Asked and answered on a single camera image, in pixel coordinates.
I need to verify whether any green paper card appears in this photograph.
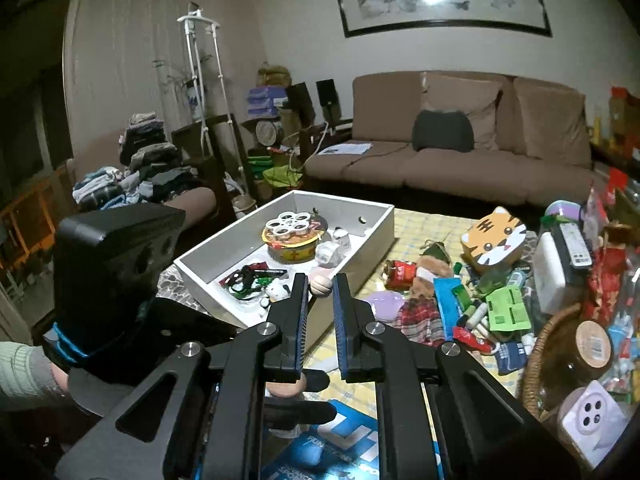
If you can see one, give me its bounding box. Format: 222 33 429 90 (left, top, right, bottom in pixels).
486 285 532 333

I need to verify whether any brown lidded jar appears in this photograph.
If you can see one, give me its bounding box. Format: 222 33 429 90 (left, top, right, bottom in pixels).
541 318 614 385

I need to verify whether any person left hand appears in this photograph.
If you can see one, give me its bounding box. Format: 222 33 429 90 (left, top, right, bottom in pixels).
49 364 307 403

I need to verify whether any tiger face box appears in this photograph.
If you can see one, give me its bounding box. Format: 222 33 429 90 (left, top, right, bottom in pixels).
460 206 527 274

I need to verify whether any white storage tray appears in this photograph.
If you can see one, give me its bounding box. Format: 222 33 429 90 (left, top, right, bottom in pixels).
175 191 395 330

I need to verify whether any instant noodle bowl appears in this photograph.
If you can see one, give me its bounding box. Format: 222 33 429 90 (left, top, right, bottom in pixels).
262 222 326 263

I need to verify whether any grey sweater forearm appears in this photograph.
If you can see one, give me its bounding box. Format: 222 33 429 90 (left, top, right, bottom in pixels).
0 341 68 412

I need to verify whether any white rectangular box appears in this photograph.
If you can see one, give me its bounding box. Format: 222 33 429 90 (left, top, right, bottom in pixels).
533 231 586 315

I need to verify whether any white garment steamer stand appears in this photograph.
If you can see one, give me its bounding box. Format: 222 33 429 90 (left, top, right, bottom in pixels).
177 2 250 195

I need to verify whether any brown sofa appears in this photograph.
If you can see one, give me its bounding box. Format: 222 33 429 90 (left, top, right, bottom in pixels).
305 70 604 207

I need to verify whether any white remote control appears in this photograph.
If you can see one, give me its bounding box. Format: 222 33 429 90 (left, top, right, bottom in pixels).
559 222 592 269

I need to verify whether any red snack bag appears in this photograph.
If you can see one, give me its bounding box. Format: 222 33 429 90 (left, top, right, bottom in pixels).
582 245 627 328

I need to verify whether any navy blue pouch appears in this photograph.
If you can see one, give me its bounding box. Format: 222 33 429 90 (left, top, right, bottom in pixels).
494 340 528 376

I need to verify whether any yellow checkered tablecloth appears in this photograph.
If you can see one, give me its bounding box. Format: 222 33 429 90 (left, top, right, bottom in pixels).
299 207 542 421

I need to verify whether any purple square dispenser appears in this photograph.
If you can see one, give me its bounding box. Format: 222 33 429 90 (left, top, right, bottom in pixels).
558 380 630 470

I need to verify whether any black cushion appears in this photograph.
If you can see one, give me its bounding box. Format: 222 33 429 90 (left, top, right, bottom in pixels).
411 110 474 153

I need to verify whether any purple soap in wrapper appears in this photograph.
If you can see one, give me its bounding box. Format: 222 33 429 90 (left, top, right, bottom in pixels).
364 290 405 323

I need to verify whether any pile of folded clothes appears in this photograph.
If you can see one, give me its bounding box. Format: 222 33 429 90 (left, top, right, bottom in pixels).
70 112 205 211

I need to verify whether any white six-hole ring holder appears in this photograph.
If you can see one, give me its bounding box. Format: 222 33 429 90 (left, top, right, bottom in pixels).
264 211 311 240

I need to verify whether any blue UTO box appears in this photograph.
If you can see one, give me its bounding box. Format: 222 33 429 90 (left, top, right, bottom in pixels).
259 398 444 480

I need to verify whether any blue flat package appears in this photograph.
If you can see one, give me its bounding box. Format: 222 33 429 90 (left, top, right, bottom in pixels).
434 278 461 341

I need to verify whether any wicker basket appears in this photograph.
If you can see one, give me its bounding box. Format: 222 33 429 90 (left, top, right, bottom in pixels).
519 301 584 421

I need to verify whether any red sachet packet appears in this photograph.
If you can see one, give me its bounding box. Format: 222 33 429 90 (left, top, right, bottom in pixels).
452 326 496 354

